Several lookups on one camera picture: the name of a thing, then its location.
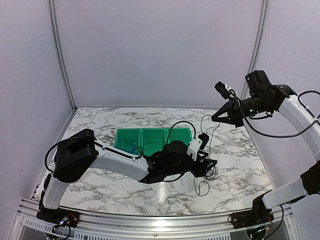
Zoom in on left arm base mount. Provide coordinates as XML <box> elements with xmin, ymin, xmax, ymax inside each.
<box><xmin>36</xmin><ymin>208</ymin><xmax>80</xmax><ymax>228</ymax></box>

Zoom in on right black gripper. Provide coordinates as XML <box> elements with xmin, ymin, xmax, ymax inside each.
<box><xmin>212</xmin><ymin>94</ymin><xmax>273</xmax><ymax>128</ymax></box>

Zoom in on light blue cable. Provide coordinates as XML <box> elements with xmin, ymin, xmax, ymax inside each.
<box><xmin>118</xmin><ymin>134</ymin><xmax>145</xmax><ymax>155</ymax></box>

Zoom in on middle green bin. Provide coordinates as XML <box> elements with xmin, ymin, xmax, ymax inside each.
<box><xmin>141</xmin><ymin>128</ymin><xmax>169</xmax><ymax>156</ymax></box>

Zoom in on left aluminium frame post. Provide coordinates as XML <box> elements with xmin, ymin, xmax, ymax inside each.
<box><xmin>48</xmin><ymin>0</ymin><xmax>78</xmax><ymax>112</ymax></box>

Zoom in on right green bin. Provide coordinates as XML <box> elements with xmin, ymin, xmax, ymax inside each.
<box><xmin>165</xmin><ymin>127</ymin><xmax>193</xmax><ymax>145</ymax></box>

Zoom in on aluminium frame post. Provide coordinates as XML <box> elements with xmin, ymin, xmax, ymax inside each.
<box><xmin>236</xmin><ymin>0</ymin><xmax>270</xmax><ymax>111</ymax></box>
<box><xmin>48</xmin><ymin>0</ymin><xmax>78</xmax><ymax>112</ymax></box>

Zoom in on front aluminium rail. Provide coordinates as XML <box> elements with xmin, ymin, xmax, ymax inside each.
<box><xmin>8</xmin><ymin>198</ymin><xmax>301</xmax><ymax>240</ymax></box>

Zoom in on brown cable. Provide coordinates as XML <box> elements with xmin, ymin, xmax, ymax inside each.
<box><xmin>194</xmin><ymin>113</ymin><xmax>222</xmax><ymax>197</ymax></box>

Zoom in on dark blue cable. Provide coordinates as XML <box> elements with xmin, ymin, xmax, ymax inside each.
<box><xmin>204</xmin><ymin>164</ymin><xmax>219</xmax><ymax>181</ymax></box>

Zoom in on right aluminium frame post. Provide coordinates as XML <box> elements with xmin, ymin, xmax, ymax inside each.
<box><xmin>236</xmin><ymin>0</ymin><xmax>270</xmax><ymax>111</ymax></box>

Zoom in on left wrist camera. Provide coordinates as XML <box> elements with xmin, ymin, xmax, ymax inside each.
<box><xmin>186</xmin><ymin>133</ymin><xmax>209</xmax><ymax>162</ymax></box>

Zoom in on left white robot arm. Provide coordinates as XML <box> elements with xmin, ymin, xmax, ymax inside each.
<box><xmin>39</xmin><ymin>128</ymin><xmax>217</xmax><ymax>223</ymax></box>

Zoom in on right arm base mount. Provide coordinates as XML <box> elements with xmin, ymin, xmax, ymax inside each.
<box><xmin>227</xmin><ymin>209</ymin><xmax>274</xmax><ymax>229</ymax></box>

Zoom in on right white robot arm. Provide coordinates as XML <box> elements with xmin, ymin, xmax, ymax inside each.
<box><xmin>211</xmin><ymin>70</ymin><xmax>320</xmax><ymax>228</ymax></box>

